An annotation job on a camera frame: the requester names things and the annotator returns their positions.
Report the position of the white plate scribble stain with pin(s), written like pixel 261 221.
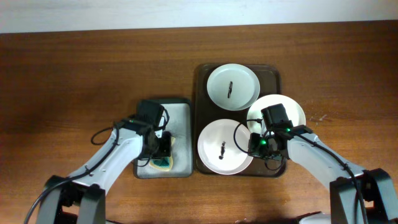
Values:
pixel 293 110

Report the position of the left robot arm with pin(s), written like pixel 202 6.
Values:
pixel 80 198

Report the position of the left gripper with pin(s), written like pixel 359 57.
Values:
pixel 166 140

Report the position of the white plate front stain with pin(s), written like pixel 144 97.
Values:
pixel 222 147

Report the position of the small black soapy tray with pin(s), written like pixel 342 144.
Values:
pixel 180 127

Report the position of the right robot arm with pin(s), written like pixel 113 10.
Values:
pixel 357 195

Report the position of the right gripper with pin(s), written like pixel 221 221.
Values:
pixel 255 137

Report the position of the green yellow sponge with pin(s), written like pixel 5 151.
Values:
pixel 163 163

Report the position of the pale grey plate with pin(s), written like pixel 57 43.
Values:
pixel 233 87

